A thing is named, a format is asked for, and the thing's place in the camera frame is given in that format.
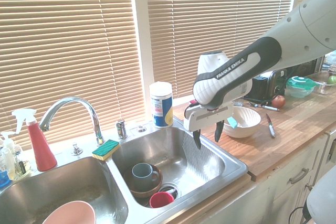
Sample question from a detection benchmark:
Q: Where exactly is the chrome faucet handle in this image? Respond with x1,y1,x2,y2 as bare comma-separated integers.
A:
115,119,129,140

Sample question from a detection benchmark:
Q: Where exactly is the chrome gooseneck faucet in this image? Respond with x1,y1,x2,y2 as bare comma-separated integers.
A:
38,97,106,146

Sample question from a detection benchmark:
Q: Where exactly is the white and blue cleanser canister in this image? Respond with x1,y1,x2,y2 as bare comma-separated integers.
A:
149,81,174,130

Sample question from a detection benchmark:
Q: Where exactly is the pink plastic bowl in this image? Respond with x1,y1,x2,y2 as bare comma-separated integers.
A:
41,200,97,224

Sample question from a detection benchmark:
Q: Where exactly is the silver metal rod tool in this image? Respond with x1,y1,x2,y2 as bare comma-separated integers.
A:
253,104,280,111

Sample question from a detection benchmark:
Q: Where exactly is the black cable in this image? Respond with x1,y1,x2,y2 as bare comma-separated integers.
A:
288,205,312,224

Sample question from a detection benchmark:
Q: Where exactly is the black toaster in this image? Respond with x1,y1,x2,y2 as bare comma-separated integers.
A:
250,68,288,101

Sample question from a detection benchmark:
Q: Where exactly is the red plastic cup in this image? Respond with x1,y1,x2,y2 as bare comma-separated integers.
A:
149,191,174,208

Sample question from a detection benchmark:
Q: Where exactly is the clear plastic tray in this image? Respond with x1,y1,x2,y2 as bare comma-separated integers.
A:
312,71,336,95

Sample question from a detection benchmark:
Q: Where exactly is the white ribbed bowl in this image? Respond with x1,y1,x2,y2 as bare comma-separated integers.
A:
222,107,262,138

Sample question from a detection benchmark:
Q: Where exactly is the red apple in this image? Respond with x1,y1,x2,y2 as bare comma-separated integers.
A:
271,94,286,109

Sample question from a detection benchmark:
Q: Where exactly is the clear soap pump bottle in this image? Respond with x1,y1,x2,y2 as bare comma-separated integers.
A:
0,131,20,180

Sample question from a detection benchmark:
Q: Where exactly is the metal sink drain strainer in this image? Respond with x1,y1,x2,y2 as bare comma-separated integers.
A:
159,183,182,200

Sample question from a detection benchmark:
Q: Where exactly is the brass cabinet drawer handle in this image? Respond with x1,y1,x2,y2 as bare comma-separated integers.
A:
289,167,310,185

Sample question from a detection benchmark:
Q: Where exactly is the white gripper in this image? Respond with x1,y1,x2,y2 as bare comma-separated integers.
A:
183,100,235,150

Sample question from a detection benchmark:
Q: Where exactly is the green and yellow sponge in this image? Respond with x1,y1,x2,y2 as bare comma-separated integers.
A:
91,139,121,162

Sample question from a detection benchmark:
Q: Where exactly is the chrome sink sprayer knob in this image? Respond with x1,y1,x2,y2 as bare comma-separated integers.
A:
70,142,83,156

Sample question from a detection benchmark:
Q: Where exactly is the white rounded robot base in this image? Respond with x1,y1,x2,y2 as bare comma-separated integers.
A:
306,174,336,224

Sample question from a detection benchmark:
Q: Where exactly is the wide beige window blind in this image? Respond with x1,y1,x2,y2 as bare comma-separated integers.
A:
0,0,146,151
144,0,297,104

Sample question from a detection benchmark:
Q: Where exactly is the red spray bottle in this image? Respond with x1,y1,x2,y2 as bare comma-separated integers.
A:
11,109,58,172

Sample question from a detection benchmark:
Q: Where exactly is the stainless steel double sink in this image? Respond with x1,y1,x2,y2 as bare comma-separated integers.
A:
0,119,249,224

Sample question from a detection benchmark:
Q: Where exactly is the clear glass utensil holder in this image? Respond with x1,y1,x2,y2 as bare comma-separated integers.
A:
14,153,33,180

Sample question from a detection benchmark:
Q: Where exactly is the green-lid clear food container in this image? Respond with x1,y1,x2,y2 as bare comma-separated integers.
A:
285,76,317,98

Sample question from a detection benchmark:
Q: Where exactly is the brown wooden bowl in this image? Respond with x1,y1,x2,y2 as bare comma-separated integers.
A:
123,165,163,199

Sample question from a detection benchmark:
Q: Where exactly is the grey-blue mug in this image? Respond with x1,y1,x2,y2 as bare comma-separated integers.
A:
131,163,160,192

